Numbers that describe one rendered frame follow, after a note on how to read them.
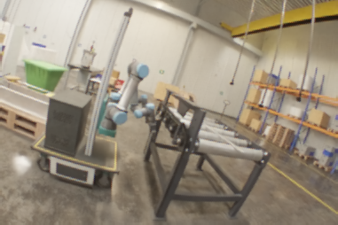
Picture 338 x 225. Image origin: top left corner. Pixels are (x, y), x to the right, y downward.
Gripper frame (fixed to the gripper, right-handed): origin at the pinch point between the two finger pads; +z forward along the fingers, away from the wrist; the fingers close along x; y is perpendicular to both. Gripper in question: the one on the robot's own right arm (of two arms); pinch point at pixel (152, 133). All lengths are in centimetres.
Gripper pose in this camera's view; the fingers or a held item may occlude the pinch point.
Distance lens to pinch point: 172.2
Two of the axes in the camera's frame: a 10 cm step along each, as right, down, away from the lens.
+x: 3.3, 3.4, -8.8
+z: 0.2, 9.3, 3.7
